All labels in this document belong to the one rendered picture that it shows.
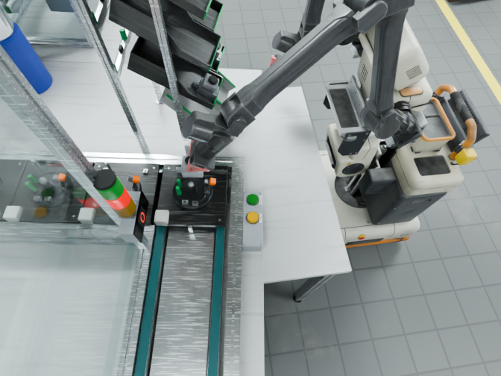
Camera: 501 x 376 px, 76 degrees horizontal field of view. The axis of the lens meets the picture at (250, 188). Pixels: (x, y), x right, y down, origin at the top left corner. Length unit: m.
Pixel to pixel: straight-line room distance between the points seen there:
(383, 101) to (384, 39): 0.19
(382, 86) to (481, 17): 3.44
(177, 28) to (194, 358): 0.97
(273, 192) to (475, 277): 1.63
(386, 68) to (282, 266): 0.72
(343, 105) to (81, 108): 1.14
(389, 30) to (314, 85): 2.07
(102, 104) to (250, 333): 1.16
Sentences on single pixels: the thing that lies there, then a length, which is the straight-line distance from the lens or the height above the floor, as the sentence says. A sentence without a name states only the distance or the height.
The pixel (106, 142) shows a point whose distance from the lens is 1.51.
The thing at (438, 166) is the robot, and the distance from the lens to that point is 1.68.
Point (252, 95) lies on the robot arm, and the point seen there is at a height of 1.44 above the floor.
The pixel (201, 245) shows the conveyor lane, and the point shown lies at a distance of 1.16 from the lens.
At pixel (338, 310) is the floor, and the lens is 2.12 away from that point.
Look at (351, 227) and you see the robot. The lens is 1.97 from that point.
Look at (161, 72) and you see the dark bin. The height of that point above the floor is 1.31.
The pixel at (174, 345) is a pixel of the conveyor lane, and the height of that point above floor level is 0.92.
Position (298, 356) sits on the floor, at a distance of 2.05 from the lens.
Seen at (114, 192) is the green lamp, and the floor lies 1.39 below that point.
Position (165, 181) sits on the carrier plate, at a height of 0.97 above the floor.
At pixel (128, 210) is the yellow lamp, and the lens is 0.83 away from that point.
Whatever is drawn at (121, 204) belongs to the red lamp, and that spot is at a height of 1.33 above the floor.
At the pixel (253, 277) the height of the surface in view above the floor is 0.86.
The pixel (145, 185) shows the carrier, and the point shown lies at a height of 0.97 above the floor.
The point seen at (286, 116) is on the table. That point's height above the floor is 0.86.
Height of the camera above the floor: 2.02
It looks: 63 degrees down
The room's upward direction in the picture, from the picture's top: 6 degrees clockwise
